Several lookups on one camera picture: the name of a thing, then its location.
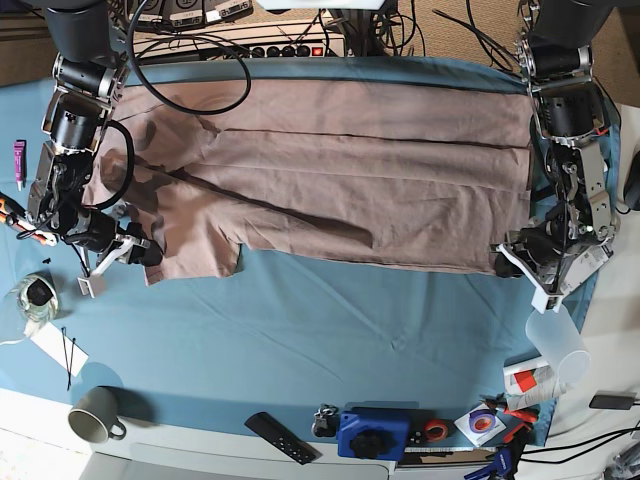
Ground orange utility knife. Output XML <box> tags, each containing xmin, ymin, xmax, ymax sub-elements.
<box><xmin>0</xmin><ymin>193</ymin><xmax>58</xmax><ymax>247</ymax></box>

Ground pink T-shirt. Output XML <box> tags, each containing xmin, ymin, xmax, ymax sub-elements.
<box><xmin>115</xmin><ymin>80</ymin><xmax>531</xmax><ymax>284</ymax></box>

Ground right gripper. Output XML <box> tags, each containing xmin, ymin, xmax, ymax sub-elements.
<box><xmin>63</xmin><ymin>209</ymin><xmax>163</xmax><ymax>298</ymax></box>

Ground purple glue tube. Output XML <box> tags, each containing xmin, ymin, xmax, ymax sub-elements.
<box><xmin>13</xmin><ymin>139</ymin><xmax>27</xmax><ymax>191</ymax></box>

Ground black cable ties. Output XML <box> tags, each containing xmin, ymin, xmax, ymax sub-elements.
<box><xmin>60</xmin><ymin>327</ymin><xmax>76</xmax><ymax>391</ymax></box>

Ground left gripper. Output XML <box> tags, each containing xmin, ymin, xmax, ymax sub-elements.
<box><xmin>492</xmin><ymin>228</ymin><xmax>615</xmax><ymax>313</ymax></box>

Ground glass jar with black item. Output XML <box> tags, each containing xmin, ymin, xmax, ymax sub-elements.
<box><xmin>5</xmin><ymin>273</ymin><xmax>59</xmax><ymax>322</ymax></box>

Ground white red carton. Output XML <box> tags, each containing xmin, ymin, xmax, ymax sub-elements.
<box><xmin>503</xmin><ymin>356</ymin><xmax>569</xmax><ymax>411</ymax></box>

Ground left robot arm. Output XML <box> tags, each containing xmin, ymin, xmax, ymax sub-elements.
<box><xmin>495</xmin><ymin>1</ymin><xmax>620</xmax><ymax>313</ymax></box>

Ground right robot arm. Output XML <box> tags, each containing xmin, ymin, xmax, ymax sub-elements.
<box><xmin>26</xmin><ymin>1</ymin><xmax>162</xmax><ymax>297</ymax></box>

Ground grey ceramic mug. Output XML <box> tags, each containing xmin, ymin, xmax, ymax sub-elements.
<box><xmin>67</xmin><ymin>387</ymin><xmax>127</xmax><ymax>444</ymax></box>

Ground black remote control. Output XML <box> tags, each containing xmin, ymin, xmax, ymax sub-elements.
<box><xmin>244</xmin><ymin>412</ymin><xmax>319</xmax><ymax>465</ymax></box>

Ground frosted plastic cup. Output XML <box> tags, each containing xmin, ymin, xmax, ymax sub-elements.
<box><xmin>525</xmin><ymin>305</ymin><xmax>591</xmax><ymax>385</ymax></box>

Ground power strip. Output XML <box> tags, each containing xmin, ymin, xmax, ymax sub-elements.
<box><xmin>133</xmin><ymin>30</ymin><xmax>351</xmax><ymax>64</ymax></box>

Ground white barcode package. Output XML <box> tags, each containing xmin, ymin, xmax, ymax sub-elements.
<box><xmin>561</xmin><ymin>245</ymin><xmax>613</xmax><ymax>295</ymax></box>

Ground blue box with knob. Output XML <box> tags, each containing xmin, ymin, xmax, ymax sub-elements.
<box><xmin>337</xmin><ymin>408</ymin><xmax>410</xmax><ymax>461</ymax></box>

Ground disc in paper sleeve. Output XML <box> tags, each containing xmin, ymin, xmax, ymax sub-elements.
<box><xmin>454</xmin><ymin>404</ymin><xmax>506</xmax><ymax>447</ymax></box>

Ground white paper card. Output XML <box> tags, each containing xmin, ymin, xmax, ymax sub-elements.
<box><xmin>31</xmin><ymin>323</ymin><xmax>89</xmax><ymax>377</ymax></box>

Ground red tape roll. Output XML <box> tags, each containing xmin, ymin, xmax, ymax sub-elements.
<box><xmin>423</xmin><ymin>419</ymin><xmax>449</xmax><ymax>443</ymax></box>

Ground teal table cloth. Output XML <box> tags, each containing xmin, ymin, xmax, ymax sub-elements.
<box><xmin>0</xmin><ymin>55</ymin><xmax>621</xmax><ymax>446</ymax></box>

